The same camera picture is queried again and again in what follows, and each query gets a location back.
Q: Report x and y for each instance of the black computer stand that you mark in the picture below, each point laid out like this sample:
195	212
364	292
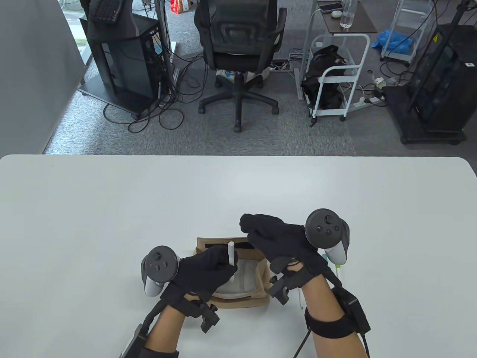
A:
119	26

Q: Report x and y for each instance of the black backpack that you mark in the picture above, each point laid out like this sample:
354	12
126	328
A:
324	74

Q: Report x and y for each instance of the red and white box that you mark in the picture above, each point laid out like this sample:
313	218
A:
179	5

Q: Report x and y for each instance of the person's left hand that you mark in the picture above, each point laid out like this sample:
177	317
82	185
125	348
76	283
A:
201	272

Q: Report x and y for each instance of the white metal rack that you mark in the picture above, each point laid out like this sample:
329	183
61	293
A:
413	9

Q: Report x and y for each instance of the clear water bottle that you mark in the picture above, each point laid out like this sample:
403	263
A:
347	16

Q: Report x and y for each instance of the black keyboard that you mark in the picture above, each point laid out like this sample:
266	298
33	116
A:
106	11

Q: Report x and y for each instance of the green cap twist pen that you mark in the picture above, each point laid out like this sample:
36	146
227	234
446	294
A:
231	251

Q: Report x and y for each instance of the black handheld controller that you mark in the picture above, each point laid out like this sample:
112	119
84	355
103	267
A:
160	263
324	227

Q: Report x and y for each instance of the black computer tower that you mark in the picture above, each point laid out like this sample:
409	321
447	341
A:
126	67

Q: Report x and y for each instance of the person's right hand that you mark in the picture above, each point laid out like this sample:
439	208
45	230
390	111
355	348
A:
279	242

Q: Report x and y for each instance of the black office chair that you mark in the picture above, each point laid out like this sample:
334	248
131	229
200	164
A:
238	37

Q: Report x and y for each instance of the black wrist sensor box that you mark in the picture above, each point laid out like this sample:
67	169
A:
132	343
354	309

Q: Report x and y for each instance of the tan fabric pencil pouch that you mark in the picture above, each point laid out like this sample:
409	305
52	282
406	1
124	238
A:
242	301

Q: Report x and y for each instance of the dark smartphone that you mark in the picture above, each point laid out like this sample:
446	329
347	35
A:
329	6

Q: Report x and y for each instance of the white power strip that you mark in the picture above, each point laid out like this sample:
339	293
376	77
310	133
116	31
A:
367	102

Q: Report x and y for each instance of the blue plastic bag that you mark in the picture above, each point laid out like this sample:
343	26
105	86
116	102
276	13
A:
391	39

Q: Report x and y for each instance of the yellow cap twist pen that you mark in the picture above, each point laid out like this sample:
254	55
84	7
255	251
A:
338	270

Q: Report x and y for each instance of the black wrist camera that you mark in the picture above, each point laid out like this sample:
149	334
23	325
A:
208	319
279	291

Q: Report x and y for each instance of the white tubular rolling cart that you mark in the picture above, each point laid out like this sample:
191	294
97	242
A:
343	35

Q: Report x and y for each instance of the black equipment cart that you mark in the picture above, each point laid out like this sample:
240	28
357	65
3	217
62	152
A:
439	74

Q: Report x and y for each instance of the brown side table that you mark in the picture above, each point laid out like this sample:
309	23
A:
365	24

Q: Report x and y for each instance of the small white round device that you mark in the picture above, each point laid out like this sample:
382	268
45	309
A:
336	13

